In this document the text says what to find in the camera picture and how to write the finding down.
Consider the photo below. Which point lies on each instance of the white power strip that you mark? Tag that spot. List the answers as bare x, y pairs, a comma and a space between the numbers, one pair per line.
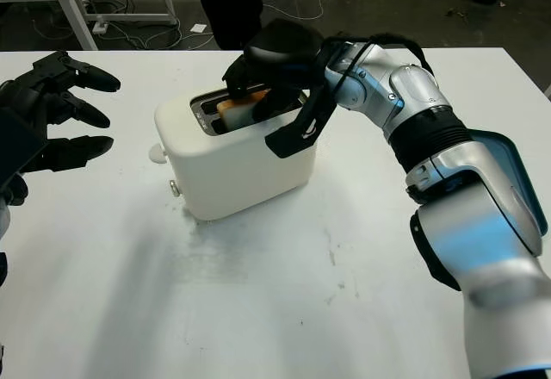
101, 28

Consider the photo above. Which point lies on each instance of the blue plastic tray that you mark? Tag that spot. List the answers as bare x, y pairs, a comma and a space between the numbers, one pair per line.
523, 181

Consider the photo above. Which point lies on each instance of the toast slice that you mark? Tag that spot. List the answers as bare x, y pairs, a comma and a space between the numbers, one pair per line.
234, 114

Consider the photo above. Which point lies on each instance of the white paper sheet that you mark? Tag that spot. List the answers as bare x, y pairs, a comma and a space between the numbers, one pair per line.
199, 29

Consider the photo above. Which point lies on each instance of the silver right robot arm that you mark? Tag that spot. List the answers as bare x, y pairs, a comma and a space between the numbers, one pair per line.
430, 95

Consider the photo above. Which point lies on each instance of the cream white two-slot toaster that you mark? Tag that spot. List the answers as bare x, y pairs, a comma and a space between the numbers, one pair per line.
232, 172

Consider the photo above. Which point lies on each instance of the person in black trousers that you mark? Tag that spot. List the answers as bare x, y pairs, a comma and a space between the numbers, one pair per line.
232, 4

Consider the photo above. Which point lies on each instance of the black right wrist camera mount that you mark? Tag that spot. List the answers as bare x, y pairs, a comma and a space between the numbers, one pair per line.
301, 133

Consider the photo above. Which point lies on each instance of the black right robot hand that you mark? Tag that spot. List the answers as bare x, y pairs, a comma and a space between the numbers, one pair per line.
284, 47

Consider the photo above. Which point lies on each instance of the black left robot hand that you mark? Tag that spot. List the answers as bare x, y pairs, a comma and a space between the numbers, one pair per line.
26, 92

